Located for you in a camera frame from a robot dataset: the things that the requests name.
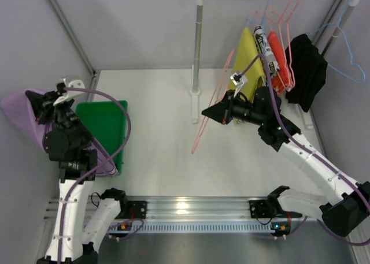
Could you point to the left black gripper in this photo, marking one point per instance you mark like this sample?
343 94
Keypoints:
46 103

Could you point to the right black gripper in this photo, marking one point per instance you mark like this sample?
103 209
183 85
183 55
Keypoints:
228 109

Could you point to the purple trousers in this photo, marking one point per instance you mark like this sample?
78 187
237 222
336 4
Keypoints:
19 112

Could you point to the pink wire hanger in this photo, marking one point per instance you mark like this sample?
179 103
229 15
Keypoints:
217 95

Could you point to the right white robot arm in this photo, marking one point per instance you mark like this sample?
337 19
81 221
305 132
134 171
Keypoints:
343 203

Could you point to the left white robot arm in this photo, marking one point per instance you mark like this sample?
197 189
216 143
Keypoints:
72 145

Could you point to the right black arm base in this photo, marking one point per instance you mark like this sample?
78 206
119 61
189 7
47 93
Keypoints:
262 208

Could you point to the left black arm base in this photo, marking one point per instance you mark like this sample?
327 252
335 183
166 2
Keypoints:
135 209

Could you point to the yellow-green trousers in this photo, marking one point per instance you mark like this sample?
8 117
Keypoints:
246 53

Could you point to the pink hanger pair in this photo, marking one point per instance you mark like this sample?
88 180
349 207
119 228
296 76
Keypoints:
277 25

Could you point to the black white patterned cloth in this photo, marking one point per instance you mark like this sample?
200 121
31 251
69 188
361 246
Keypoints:
264 48

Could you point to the orange patterned cloth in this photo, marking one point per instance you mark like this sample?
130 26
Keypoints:
282 81

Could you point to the green plastic bin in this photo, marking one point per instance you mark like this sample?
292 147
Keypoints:
106 121

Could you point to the black garment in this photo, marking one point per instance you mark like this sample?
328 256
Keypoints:
309 68

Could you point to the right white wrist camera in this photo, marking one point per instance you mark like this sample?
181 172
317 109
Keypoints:
239 80

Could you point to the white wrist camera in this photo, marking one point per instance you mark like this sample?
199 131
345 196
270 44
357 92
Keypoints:
68 89
239 80

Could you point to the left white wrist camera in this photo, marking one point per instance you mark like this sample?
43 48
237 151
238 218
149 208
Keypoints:
68 89

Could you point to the blue wire hanger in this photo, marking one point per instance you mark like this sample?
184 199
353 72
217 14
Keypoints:
260 18

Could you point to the aluminium frame strut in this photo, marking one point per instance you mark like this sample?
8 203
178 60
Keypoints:
69 32

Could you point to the aluminium mounting rail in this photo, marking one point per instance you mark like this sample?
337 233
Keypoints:
166 208

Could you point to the rack vertical post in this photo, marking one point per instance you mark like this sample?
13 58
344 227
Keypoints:
194 90

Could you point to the grey slotted cable duct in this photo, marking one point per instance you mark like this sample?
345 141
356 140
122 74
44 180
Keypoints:
196 227

